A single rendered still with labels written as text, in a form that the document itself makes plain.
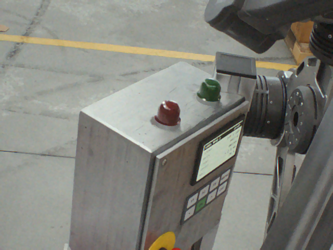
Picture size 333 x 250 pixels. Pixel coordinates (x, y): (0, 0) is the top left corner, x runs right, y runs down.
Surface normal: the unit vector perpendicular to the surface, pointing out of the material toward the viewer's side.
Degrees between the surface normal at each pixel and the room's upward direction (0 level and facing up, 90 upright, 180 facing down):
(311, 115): 53
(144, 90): 0
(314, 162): 63
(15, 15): 0
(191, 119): 0
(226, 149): 90
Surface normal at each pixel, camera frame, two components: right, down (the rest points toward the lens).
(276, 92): 0.15, -0.38
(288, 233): -0.81, -0.43
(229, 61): 0.15, -0.83
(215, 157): 0.78, 0.44
